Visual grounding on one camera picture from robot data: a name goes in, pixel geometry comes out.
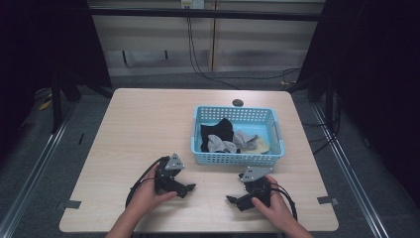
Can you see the light blue plastic basket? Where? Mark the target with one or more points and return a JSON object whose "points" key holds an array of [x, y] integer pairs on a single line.
{"points": [[237, 135]]}

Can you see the grey tape strip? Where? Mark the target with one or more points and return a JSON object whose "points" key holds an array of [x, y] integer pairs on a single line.
{"points": [[70, 204], [328, 200]]}

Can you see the black curtain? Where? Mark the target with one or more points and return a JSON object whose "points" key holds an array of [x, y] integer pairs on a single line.
{"points": [[43, 59], [373, 82]]}

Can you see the cream sock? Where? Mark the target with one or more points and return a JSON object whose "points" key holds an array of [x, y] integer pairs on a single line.
{"points": [[259, 147]]}

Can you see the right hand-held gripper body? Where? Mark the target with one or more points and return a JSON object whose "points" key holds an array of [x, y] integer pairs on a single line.
{"points": [[257, 188]]}

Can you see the person's left hand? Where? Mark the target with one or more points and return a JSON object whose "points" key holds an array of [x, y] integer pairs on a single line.
{"points": [[147, 195]]}

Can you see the black horizontal bar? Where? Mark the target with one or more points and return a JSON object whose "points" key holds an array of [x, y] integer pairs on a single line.
{"points": [[204, 14]]}

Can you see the yellow object on floor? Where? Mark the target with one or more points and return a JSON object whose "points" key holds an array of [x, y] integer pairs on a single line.
{"points": [[45, 105]]}

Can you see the grey table grommet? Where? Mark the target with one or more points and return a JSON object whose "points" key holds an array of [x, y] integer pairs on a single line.
{"points": [[237, 102]]}

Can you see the white wall socket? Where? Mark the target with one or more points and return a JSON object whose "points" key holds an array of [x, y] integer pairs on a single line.
{"points": [[192, 4]]}

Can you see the metal floor rail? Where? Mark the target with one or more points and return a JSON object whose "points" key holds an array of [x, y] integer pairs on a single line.
{"points": [[33, 168], [350, 168]]}

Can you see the black metal stand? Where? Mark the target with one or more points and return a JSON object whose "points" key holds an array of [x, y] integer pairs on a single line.
{"points": [[328, 99], [56, 102]]}

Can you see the grey sock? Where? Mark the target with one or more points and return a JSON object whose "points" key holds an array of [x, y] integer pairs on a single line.
{"points": [[221, 144], [246, 140]]}

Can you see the person's right hand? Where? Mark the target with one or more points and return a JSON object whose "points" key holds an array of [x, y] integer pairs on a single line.
{"points": [[275, 205]]}

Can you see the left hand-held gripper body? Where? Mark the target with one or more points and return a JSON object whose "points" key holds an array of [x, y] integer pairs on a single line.
{"points": [[166, 178]]}

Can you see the black sock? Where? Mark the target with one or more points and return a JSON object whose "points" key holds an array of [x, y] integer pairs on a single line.
{"points": [[216, 134]]}

